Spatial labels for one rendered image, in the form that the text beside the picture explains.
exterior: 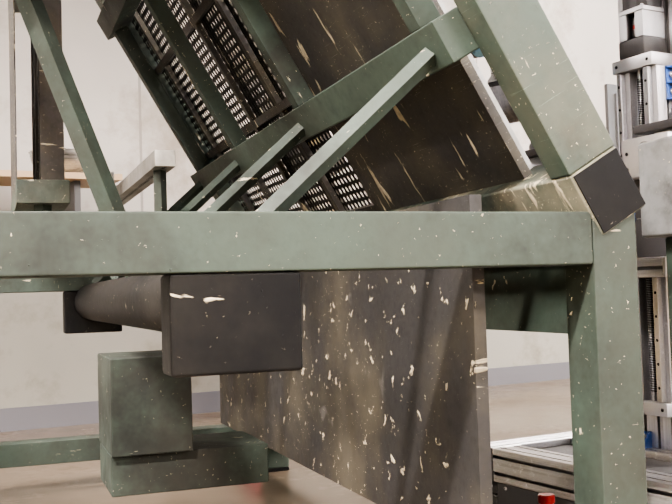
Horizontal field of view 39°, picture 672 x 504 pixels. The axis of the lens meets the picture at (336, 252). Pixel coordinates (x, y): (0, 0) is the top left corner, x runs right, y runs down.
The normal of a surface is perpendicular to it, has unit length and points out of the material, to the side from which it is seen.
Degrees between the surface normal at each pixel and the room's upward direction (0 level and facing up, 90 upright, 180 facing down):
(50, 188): 90
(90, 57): 90
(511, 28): 90
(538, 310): 90
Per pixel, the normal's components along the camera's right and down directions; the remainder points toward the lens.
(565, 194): -0.80, 0.51
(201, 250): 0.34, -0.05
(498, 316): -0.94, 0.01
